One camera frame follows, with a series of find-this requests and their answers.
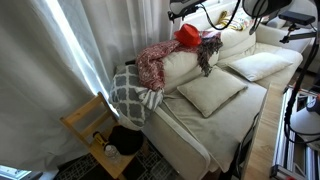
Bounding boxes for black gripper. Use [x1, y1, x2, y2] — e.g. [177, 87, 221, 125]
[167, 0, 208, 22]

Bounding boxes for red sequin hat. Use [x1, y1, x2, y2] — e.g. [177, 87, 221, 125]
[173, 23, 203, 48]

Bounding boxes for black hat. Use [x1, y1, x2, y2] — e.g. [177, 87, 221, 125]
[108, 124, 145, 156]

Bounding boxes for yellow patterned pillow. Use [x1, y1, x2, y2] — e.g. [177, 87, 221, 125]
[216, 9, 255, 32]

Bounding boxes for beige sofa back cushion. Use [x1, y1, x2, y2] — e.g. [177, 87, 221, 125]
[161, 49, 220, 95]
[218, 28, 258, 61]

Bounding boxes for white sheer curtain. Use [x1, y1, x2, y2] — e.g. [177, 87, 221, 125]
[58, 0, 175, 98]
[0, 0, 112, 173]

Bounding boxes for red patterned fringed blanket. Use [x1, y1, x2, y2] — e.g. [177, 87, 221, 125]
[135, 31, 224, 93]

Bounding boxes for beige throw pillow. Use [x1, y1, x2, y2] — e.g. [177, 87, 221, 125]
[228, 52, 294, 83]
[176, 66, 249, 119]

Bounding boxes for grey white patterned blanket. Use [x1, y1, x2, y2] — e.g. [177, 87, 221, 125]
[108, 64, 165, 131]

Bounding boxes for beige fabric sofa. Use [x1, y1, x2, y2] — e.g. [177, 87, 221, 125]
[114, 3, 304, 180]

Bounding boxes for black stand pole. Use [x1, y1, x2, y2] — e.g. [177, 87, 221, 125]
[282, 0, 320, 145]

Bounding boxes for yellow black flashlight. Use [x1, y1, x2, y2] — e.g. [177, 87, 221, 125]
[92, 130, 111, 150]

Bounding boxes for dark patterned rug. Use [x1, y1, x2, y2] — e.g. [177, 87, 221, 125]
[53, 142, 182, 180]

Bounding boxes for clear plastic water bottle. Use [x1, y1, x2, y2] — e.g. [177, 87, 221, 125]
[104, 143, 122, 162]

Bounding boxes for white rounded cover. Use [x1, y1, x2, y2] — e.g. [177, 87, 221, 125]
[289, 105, 320, 143]

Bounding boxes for black camera on stand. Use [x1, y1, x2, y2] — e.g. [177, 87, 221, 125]
[278, 10, 317, 26]

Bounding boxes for black floor cable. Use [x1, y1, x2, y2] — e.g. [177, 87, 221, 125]
[232, 112, 262, 178]

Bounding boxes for metal rail frame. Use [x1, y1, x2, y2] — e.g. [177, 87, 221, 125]
[269, 88, 320, 180]

